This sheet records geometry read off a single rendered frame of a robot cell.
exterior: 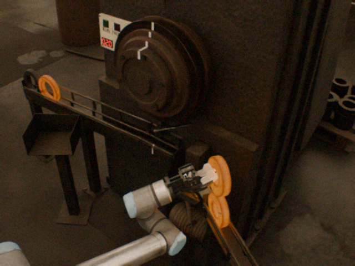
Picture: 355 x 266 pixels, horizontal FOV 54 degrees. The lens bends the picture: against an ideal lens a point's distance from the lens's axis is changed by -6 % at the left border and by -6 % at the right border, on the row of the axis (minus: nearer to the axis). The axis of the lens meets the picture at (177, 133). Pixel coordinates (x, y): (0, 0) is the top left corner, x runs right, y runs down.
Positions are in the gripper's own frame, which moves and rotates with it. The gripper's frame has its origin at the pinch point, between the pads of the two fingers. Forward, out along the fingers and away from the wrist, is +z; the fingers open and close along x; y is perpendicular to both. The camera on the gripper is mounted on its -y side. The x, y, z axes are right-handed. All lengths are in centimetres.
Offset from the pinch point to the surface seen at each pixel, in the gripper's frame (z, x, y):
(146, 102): -14.7, 39.1, 14.4
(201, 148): 0.8, 28.3, -12.9
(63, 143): -64, 74, -14
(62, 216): -91, 74, -68
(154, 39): -3, 42, 39
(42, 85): -70, 126, -3
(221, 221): -5.4, -6.5, -21.0
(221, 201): -2.5, -2.2, -14.3
